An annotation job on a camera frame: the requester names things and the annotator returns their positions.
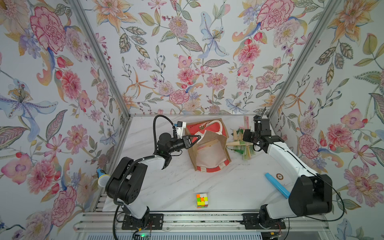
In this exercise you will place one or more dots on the blue object right edge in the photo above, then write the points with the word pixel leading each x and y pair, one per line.
pixel 277 185

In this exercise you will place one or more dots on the red burlap tote bag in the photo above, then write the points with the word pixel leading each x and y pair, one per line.
pixel 210 154

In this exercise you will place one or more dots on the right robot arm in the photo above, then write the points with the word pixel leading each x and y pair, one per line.
pixel 311 193

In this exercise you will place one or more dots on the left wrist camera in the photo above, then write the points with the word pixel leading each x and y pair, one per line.
pixel 180 128

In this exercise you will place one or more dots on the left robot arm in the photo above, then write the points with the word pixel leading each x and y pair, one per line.
pixel 124 186

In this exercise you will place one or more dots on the patterned paper cup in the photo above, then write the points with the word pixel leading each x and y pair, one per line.
pixel 103 178

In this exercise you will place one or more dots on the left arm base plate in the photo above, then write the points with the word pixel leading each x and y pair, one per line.
pixel 149 221

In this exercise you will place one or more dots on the pink green folding fan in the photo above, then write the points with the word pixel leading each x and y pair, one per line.
pixel 246 122

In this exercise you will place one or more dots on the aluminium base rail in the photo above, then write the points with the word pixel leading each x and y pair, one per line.
pixel 200 221

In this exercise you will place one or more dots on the rubik's cube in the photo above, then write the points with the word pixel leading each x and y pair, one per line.
pixel 202 200

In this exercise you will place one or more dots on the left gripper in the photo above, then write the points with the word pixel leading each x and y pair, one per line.
pixel 186 143

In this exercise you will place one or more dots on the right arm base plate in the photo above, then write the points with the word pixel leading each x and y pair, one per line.
pixel 255 221

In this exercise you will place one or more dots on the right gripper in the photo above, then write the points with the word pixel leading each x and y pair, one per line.
pixel 247 133

